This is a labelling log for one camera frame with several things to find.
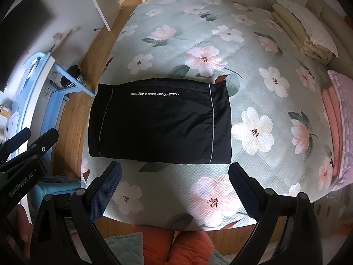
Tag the person's left hand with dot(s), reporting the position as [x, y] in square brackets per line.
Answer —
[22, 226]

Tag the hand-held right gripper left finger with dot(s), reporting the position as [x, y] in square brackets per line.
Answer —
[106, 193]

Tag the pale green quilted clothing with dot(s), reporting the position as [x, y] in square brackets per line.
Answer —
[124, 249]

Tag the beige padded headboard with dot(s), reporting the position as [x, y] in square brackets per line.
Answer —
[336, 16]

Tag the black wall television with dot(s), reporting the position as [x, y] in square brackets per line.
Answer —
[19, 33]

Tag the small wall shelf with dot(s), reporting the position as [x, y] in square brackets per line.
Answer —
[64, 37]

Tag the orange quilted clothing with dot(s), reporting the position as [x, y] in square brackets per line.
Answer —
[182, 245]

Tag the bed with floral bedspread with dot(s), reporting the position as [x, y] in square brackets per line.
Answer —
[220, 60]

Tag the pink folded blanket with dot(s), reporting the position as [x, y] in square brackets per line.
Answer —
[331, 116]

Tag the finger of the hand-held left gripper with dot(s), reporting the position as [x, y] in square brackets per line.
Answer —
[16, 140]
[41, 147]

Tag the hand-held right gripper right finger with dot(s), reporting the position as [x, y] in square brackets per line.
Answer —
[245, 193]

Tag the cream folded blanket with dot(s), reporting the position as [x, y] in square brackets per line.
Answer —
[292, 30]

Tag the black jacket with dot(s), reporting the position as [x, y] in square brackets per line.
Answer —
[160, 124]

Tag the light blue stool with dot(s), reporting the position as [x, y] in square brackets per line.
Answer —
[55, 190]

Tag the light blue desk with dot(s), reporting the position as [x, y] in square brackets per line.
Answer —
[30, 99]

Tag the light blue round mirror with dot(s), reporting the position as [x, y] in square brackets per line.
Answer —
[27, 62]

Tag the dark mesh wastebasket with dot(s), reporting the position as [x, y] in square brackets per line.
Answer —
[73, 76]

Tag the white door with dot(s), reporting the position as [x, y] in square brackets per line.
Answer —
[102, 2]

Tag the lavender quilted pillow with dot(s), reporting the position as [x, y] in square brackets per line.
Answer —
[346, 110]

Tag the beige folded blanket stack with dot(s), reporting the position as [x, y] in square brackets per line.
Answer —
[311, 24]

